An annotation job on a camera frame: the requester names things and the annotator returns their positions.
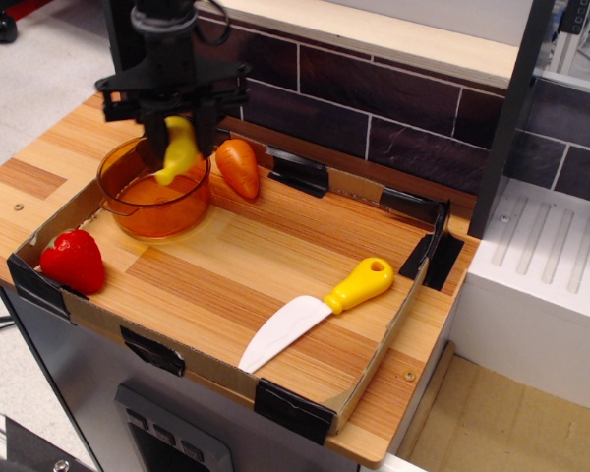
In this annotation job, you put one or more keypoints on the grey toy oven panel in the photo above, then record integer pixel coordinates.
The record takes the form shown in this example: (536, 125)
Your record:
(166, 442)

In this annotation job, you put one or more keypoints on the orange transparent plastic pot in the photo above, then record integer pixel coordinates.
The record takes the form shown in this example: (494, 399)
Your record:
(142, 207)

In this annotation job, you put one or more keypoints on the yellow toy banana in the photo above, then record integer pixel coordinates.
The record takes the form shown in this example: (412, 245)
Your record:
(182, 151)

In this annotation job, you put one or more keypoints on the white toy sink drainboard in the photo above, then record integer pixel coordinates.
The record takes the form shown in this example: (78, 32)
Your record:
(524, 307)

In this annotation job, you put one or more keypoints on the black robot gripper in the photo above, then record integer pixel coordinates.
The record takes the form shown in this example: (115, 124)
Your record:
(175, 78)

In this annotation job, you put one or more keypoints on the black caster wheel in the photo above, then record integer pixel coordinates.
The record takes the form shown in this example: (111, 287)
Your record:
(8, 29)

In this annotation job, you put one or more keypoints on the red toy strawberry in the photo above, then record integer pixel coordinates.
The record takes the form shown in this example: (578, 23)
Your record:
(73, 259)

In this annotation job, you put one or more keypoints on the toy knife yellow handle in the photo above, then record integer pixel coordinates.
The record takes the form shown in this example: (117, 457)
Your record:
(368, 279)

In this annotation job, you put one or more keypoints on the cardboard fence with black tape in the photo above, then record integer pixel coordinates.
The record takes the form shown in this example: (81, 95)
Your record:
(186, 308)

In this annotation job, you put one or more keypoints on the orange toy carrot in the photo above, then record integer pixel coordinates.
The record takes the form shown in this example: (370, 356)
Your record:
(238, 166)

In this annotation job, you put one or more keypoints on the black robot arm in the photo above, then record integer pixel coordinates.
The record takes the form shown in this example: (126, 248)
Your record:
(129, 22)

